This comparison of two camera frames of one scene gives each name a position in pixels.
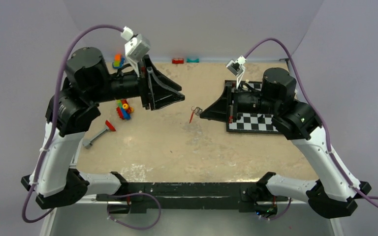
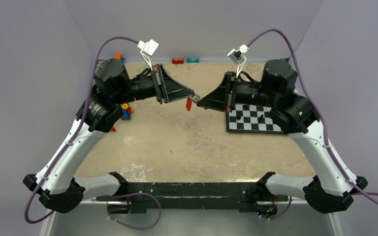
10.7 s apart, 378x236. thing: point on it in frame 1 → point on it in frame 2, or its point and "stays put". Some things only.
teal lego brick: x=189 y=60 stays put
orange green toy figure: x=118 y=61 stays put
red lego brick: x=177 y=61 stays put
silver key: x=198 y=110 → x=196 y=98
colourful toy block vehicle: x=123 y=109 stays put
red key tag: x=191 y=117 → x=188 y=103
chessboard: x=262 y=123 stays put
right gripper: x=223 y=109 → x=221 y=99
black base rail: x=248 y=196 stays put
